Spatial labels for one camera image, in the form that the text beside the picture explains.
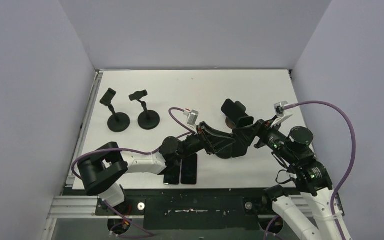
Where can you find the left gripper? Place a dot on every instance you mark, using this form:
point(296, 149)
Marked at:
point(208, 135)

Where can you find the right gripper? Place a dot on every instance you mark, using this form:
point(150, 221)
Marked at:
point(259, 133)

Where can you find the wooden base phone stand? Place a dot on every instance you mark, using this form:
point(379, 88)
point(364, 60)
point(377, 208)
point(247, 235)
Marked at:
point(228, 123)

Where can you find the dark blue phone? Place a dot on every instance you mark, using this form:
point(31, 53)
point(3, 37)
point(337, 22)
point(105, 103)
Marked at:
point(237, 112)

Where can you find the magenta edged phone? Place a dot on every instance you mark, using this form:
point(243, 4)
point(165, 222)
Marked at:
point(189, 169)

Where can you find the silver black phone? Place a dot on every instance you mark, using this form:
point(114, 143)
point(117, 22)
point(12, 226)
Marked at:
point(171, 175)

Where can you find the black phone stand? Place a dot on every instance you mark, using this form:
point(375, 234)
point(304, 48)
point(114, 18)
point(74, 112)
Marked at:
point(118, 121)
point(148, 119)

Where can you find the tall phone stand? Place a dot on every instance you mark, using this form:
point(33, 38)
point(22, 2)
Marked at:
point(229, 152)

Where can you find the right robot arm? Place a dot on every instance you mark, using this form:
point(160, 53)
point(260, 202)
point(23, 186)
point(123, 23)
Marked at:
point(309, 176)

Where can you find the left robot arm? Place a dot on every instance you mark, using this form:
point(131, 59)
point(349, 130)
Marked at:
point(100, 170)

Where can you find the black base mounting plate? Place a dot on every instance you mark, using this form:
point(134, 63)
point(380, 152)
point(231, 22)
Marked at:
point(198, 209)

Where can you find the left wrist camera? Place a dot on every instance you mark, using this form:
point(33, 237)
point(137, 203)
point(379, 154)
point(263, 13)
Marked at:
point(191, 116)

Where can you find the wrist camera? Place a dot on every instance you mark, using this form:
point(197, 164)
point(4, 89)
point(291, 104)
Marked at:
point(191, 116)
point(281, 114)

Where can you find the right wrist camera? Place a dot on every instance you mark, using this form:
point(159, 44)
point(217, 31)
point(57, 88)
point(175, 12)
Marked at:
point(281, 114)

